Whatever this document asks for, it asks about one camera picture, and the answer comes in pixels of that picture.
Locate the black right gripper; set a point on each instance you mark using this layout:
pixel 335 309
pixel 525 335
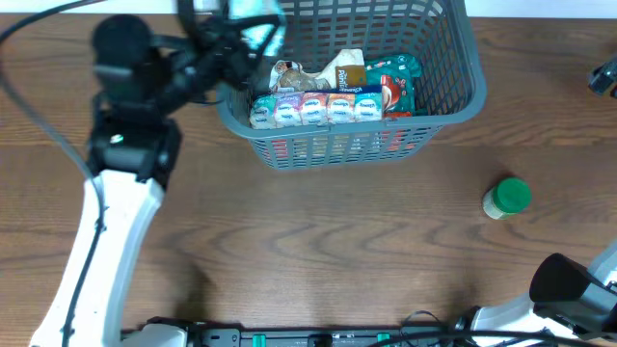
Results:
pixel 603 78

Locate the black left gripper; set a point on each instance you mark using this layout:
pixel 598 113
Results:
pixel 236 43

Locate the teal small packet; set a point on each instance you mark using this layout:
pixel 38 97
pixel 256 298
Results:
pixel 258 34

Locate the Kleenex tissue multipack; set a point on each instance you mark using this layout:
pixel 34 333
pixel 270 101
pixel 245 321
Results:
pixel 347 105

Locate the green lid spice jar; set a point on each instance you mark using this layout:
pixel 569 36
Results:
pixel 509 197

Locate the beige cookie snack bag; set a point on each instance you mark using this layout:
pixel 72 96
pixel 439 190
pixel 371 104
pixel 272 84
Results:
pixel 346 70

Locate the green Nescafe coffee bag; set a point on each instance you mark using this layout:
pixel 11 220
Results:
pixel 396 74

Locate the orange spaghetti pasta packet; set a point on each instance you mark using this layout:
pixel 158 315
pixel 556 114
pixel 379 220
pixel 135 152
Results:
pixel 345 148

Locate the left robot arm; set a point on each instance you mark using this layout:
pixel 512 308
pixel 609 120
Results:
pixel 133 148

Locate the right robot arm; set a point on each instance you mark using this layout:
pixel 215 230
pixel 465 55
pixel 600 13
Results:
pixel 565 299

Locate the grey plastic shopping basket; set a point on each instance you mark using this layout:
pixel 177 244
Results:
pixel 450 89

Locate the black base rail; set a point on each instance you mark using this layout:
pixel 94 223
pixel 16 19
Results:
pixel 308 337

